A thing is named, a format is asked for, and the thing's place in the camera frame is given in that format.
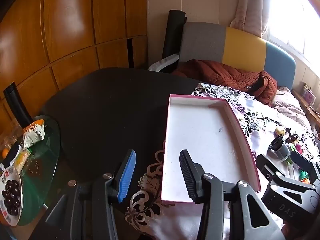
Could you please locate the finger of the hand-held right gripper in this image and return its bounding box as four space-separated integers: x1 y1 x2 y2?
255 154 287 184
290 151 320 188

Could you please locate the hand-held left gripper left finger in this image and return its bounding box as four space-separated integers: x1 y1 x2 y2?
46 149 137 240

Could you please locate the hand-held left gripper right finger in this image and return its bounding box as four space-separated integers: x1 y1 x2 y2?
179 149 287 240

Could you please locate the clear jar with black lid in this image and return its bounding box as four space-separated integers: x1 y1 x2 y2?
267 135 292 162

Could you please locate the pink-rimmed white cardboard box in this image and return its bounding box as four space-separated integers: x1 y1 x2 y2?
161 94 262 205

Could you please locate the white floral embroidered tablecloth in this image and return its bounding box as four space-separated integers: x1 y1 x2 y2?
124 82 320 240

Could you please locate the pale pink bedding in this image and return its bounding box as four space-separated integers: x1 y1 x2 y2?
271 86 315 130

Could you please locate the wooden bedside ledge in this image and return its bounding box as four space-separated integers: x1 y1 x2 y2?
292 80 320 130

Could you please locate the pink floral box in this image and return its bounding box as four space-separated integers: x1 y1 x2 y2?
301 82 317 103

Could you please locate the round green glass table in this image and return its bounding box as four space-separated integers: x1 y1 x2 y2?
0 116 62 227

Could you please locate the rust brown quilted jacket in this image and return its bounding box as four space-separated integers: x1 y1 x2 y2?
171 59 278 105

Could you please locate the white orange snack bag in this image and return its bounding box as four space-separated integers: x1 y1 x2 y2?
22 119 45 148

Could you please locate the yellow snack packet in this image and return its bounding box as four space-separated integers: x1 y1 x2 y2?
12 149 32 170

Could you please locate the white patterned plate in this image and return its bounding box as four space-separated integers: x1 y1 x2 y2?
0 166 24 227

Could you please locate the pile of dark cherries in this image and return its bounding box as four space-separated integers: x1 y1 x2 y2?
1 179 22 217

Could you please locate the white padded armrest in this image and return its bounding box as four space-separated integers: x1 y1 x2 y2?
147 53 180 72

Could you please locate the grey yellow blue chair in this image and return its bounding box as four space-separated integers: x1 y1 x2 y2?
179 22 297 90

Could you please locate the clear drinking glass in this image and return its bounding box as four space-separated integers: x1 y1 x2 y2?
0 124 22 150

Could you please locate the bright window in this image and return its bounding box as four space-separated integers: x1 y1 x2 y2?
262 0 320 63

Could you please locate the black rolled mat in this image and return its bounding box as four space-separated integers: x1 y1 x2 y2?
162 9 188 60

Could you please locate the glossy wooden wardrobe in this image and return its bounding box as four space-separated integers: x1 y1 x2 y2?
0 0 148 135

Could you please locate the beige curtain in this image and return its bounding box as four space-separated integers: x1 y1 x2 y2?
230 0 278 37

